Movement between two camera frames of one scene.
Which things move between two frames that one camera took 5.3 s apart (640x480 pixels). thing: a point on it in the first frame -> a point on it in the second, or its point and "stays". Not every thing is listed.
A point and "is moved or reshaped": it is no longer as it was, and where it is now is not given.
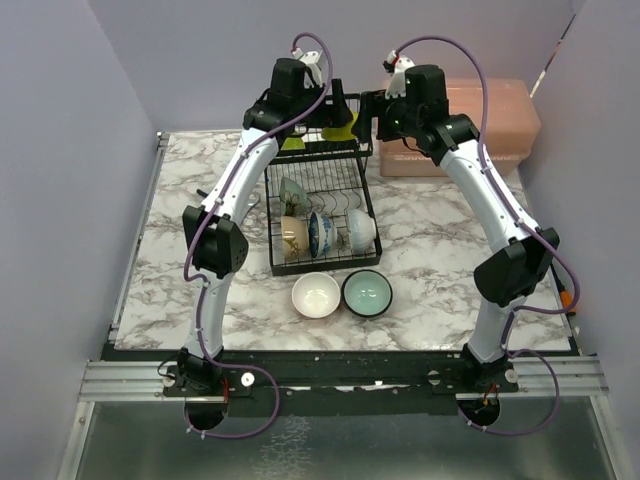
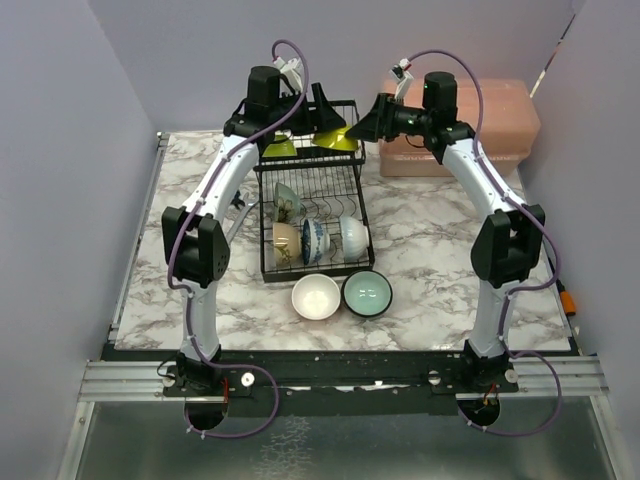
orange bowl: (316, 295) stays
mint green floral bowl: (294, 200) is moved or reshaped
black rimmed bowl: (366, 293) stays
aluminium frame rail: (143, 381) stays
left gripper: (331, 114) -> (327, 117)
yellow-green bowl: (342, 133) is moved or reshaped
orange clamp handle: (566, 298) stays
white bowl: (362, 229) is moved or reshaped
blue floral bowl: (322, 234) is moved or reshaped
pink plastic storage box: (511, 119) stays
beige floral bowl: (294, 236) is moved or reshaped
